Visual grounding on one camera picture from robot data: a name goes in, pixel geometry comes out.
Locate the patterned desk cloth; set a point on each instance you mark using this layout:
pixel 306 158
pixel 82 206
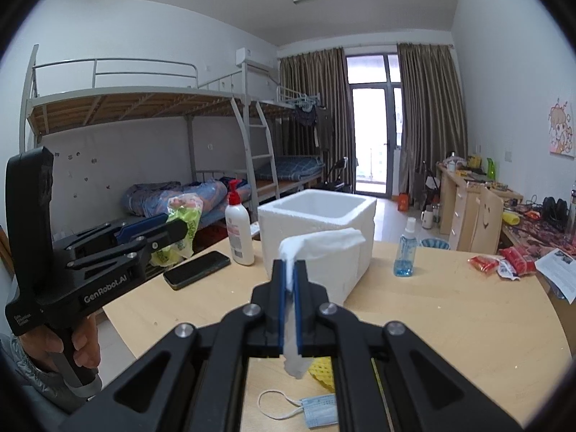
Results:
pixel 534 235

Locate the white styrofoam box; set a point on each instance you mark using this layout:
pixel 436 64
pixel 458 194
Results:
pixel 312 211

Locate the black smartphone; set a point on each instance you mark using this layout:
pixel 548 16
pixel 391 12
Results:
pixel 196 269

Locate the yellow object on desk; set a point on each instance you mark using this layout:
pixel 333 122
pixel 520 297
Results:
pixel 510 218

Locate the white snack packet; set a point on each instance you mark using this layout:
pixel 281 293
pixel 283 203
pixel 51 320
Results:
pixel 506 270

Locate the white foam wrap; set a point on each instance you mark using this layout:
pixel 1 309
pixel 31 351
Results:
pixel 333 261

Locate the black folding chair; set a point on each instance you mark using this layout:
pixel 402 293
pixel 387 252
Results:
pixel 335 179

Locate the white lotion pump bottle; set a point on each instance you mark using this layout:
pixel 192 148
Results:
pixel 237 222

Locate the grey jacket left forearm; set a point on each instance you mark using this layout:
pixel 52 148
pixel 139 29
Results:
pixel 48 397

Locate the left brown curtain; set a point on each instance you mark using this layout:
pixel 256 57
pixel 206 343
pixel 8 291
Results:
pixel 325 130

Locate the blue face mask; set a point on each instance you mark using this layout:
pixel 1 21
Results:
pixel 318 411

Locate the anime wall picture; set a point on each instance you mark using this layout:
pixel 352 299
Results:
pixel 561 130

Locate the yellow foam fruit net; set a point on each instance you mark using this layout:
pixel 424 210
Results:
pixel 321 370

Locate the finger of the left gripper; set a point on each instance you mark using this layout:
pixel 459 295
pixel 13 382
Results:
pixel 97 249
pixel 135 228

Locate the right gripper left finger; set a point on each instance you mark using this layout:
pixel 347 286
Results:
pixel 193 379

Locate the blue plaid quilt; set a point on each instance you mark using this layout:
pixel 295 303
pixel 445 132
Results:
pixel 151 199

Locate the orange bag on floor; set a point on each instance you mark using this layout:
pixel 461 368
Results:
pixel 403 202

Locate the red snack packet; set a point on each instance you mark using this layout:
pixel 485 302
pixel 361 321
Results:
pixel 484 264

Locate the white thermos jug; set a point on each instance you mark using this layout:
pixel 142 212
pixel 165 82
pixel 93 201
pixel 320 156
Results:
pixel 427 218

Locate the metal bunk bed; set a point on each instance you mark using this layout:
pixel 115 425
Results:
pixel 113 122

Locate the wooden smiley chair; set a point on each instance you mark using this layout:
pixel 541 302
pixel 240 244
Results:
pixel 486 234

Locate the bin with blue bag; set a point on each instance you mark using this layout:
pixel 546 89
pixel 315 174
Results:
pixel 435 243

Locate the right brown curtain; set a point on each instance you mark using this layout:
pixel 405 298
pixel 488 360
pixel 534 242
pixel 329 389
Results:
pixel 434 118

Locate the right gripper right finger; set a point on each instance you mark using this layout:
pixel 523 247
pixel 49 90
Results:
pixel 386 377

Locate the white air conditioner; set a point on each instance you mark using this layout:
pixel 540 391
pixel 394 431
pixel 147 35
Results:
pixel 255 59

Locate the steel thermos bottle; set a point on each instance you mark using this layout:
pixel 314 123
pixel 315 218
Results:
pixel 571 220

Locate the blue spray bottle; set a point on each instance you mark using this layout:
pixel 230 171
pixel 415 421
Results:
pixel 405 255

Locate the brown curtain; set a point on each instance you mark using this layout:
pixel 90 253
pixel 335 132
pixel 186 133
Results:
pixel 325 130
pixel 434 118

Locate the large red snack pack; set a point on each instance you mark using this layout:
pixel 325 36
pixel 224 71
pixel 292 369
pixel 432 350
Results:
pixel 522 262

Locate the green floral plastic bag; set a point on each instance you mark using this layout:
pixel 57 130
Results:
pixel 184 212

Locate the printed white paper sheet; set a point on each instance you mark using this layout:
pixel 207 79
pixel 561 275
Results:
pixel 559 268

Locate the light wooden desk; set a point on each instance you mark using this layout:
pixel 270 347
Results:
pixel 459 199

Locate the glass balcony door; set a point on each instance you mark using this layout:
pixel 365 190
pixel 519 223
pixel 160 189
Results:
pixel 376 89

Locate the green spray bottle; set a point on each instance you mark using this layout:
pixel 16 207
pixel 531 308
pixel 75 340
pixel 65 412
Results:
pixel 490 169

